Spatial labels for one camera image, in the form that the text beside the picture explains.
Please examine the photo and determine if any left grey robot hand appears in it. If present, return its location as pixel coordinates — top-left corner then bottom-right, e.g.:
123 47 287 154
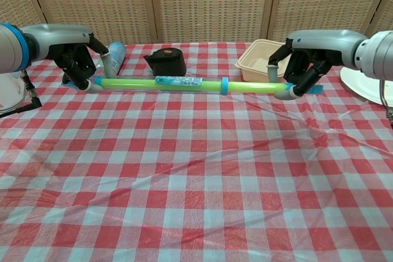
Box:
21 23 119 93

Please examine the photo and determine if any woven wooden folding screen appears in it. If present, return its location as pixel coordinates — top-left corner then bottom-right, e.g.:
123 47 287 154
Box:
0 0 393 47

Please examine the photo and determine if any black camping kettle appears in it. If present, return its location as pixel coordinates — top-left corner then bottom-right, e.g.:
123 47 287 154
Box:
142 47 187 77

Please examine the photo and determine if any blue green toy water pump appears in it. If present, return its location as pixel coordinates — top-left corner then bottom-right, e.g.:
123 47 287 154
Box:
61 74 325 97

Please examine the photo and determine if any white paper plate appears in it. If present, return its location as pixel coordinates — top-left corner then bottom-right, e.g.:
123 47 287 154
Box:
340 66 393 105

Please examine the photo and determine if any beige plastic food container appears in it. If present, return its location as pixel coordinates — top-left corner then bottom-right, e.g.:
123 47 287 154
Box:
235 39 296 83

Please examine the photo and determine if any silver blue drink can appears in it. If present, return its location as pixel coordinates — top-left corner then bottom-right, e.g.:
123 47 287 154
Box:
97 40 127 76

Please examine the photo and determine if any red white checkered tablecloth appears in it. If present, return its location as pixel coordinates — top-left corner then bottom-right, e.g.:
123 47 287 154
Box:
0 40 393 262

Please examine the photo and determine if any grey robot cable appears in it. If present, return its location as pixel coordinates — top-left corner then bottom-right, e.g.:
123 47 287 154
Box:
378 78 393 125

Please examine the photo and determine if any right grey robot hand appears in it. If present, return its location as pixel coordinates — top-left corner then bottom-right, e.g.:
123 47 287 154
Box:
267 29 368 101

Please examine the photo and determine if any white electric iron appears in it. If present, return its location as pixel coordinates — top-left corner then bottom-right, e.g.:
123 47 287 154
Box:
0 70 26 114

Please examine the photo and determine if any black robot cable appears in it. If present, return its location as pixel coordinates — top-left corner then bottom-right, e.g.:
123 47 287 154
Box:
0 70 43 118

